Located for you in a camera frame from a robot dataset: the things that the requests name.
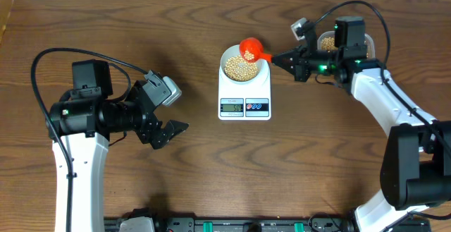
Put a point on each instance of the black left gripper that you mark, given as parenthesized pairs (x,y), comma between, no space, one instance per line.
(166,130)

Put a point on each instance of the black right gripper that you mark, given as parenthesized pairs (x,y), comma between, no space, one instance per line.
(299,66)

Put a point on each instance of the red plastic measuring scoop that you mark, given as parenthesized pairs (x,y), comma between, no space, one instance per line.
(252,50)

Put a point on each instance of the grey round bowl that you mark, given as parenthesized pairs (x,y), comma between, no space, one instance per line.
(234,51)

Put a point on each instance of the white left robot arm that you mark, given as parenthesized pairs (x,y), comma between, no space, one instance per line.
(85,119)

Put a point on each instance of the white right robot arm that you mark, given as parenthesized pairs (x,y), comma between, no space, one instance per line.
(415,173)

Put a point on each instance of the soybeans in grey bowl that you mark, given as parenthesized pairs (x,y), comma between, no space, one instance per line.
(238,69)

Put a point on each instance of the white digital kitchen scale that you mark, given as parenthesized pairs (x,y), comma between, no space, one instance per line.
(247,101)

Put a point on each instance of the clear container of soybeans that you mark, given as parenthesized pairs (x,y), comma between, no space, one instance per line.
(326,42)

